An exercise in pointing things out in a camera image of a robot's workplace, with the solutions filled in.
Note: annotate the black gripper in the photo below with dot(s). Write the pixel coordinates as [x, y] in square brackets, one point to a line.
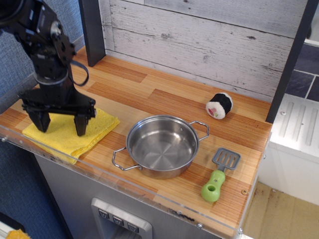
[59, 98]

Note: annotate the yellow towel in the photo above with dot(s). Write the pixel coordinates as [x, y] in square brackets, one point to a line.
[61, 139]

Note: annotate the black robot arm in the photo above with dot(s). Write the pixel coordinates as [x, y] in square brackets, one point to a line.
[37, 28]

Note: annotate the plush sushi roll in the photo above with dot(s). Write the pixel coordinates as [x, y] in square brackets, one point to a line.
[219, 106]

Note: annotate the clear acrylic front guard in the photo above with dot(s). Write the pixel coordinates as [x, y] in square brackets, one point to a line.
[93, 191]

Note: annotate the stainless steel pot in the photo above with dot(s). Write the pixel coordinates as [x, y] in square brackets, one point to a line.
[162, 146]

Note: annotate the silver button panel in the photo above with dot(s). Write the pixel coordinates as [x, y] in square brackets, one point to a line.
[119, 221]

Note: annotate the yellow black object on floor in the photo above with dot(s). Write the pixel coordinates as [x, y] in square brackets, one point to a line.
[12, 230]

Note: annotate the white side cabinet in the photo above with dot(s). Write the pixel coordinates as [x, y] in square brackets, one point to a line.
[291, 157]

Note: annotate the dark left shelf post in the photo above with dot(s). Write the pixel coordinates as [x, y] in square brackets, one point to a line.
[92, 29]

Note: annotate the dark shelf post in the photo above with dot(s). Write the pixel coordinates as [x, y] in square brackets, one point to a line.
[297, 45]
[92, 29]

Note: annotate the green handled grey spatula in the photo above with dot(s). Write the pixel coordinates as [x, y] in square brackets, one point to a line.
[224, 159]

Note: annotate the dark right shelf post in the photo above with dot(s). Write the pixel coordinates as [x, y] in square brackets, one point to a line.
[297, 45]

